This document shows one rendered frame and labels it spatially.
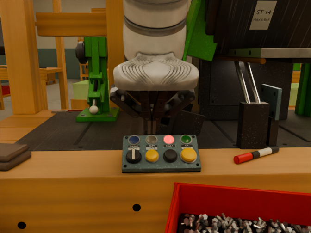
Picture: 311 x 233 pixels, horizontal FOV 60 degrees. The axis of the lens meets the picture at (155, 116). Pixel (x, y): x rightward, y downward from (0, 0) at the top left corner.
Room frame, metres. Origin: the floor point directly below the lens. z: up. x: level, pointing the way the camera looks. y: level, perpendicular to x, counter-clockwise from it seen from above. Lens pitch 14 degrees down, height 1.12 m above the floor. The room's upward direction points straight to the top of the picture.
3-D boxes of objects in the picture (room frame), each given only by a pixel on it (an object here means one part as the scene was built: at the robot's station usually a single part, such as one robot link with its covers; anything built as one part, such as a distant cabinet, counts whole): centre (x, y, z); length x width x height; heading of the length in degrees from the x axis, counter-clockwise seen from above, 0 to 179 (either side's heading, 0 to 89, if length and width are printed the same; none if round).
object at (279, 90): (0.66, -0.28, 0.97); 0.10 x 0.02 x 0.14; 2
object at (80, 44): (0.92, 0.25, 1.12); 0.07 x 0.03 x 0.08; 2
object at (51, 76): (9.28, 4.07, 0.22); 1.20 x 0.81 x 0.44; 174
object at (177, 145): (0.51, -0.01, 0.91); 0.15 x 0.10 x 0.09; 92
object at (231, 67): (0.96, -0.29, 1.07); 0.30 x 0.18 x 0.34; 92
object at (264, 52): (0.72, -0.27, 1.11); 0.39 x 0.16 x 0.03; 2
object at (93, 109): (0.84, 0.19, 0.96); 0.06 x 0.03 x 0.06; 2
